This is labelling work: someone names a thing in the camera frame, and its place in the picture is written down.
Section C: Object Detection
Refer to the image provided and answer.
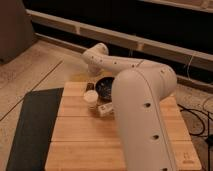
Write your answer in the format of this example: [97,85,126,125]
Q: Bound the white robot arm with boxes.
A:
[82,43,177,171]

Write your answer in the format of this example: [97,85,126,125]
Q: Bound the dark round bowl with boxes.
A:
[95,77,114,101]

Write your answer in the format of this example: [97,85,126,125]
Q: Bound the white round cup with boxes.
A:
[83,90,98,107]

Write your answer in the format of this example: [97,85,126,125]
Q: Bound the wooden table top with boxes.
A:
[45,82,201,171]

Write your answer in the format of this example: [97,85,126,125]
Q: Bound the black floor mat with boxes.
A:
[6,88,63,171]

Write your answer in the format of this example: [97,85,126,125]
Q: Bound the brown cabinet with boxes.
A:
[0,0,36,64]

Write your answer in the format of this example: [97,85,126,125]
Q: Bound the black floor cables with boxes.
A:
[177,96,213,148]

